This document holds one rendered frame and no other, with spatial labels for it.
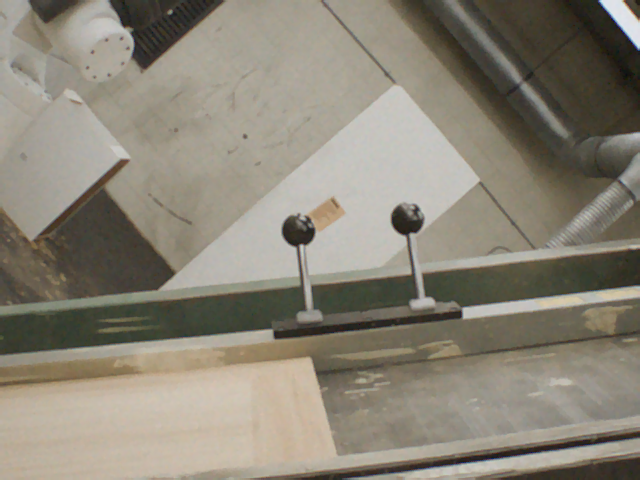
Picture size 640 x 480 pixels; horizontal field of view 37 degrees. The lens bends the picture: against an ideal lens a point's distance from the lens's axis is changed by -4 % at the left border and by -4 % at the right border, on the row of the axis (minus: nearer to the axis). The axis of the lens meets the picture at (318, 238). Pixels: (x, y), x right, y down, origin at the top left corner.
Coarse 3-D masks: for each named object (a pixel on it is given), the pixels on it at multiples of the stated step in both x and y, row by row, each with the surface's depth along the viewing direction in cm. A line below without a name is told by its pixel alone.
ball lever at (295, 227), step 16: (288, 224) 107; (304, 224) 107; (288, 240) 108; (304, 240) 107; (304, 256) 107; (304, 272) 106; (304, 288) 106; (304, 304) 105; (304, 320) 104; (320, 320) 104
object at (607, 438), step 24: (528, 432) 59; (552, 432) 59; (576, 432) 58; (600, 432) 58; (624, 432) 58; (360, 456) 58; (384, 456) 58; (408, 456) 57; (432, 456) 57; (456, 456) 57; (480, 456) 57; (504, 456) 57; (528, 456) 55; (552, 456) 55; (576, 456) 54; (600, 456) 54; (624, 456) 54
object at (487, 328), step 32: (448, 320) 103; (480, 320) 104; (512, 320) 104; (544, 320) 104; (576, 320) 104; (608, 320) 105; (64, 352) 104; (96, 352) 103; (128, 352) 102; (160, 352) 102; (192, 352) 102; (224, 352) 102; (256, 352) 102; (288, 352) 103; (320, 352) 103; (352, 352) 103; (384, 352) 103; (416, 352) 104; (448, 352) 104; (480, 352) 104; (0, 384) 101
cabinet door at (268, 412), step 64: (64, 384) 99; (128, 384) 98; (192, 384) 96; (256, 384) 94; (0, 448) 82; (64, 448) 81; (128, 448) 79; (192, 448) 78; (256, 448) 77; (320, 448) 75
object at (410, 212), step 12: (408, 204) 108; (396, 216) 108; (408, 216) 107; (420, 216) 108; (396, 228) 108; (408, 228) 108; (420, 228) 109; (408, 240) 108; (408, 252) 108; (420, 276) 107; (420, 288) 106; (420, 300) 105; (432, 300) 105
